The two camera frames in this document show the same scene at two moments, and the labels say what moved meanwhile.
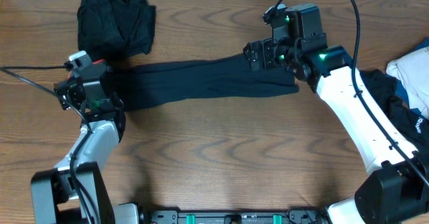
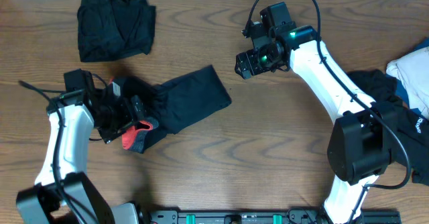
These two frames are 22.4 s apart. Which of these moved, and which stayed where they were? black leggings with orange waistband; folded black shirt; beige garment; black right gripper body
Moved: black leggings with orange waistband
Stayed: beige garment; folded black shirt; black right gripper body
